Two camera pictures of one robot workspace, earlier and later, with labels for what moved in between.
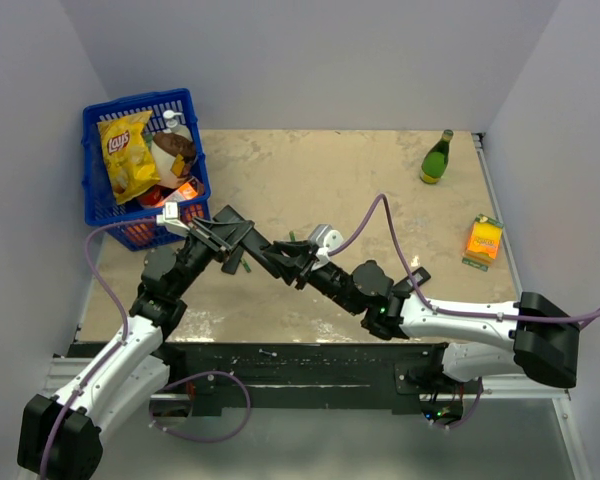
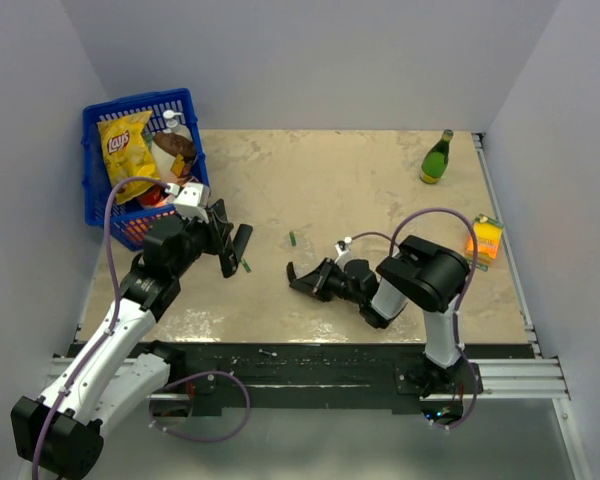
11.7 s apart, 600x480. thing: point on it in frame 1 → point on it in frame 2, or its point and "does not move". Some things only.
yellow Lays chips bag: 131,165 does not move
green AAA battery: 246,265 does not move
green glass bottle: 435,161 does not move
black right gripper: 297,264 → 315,282
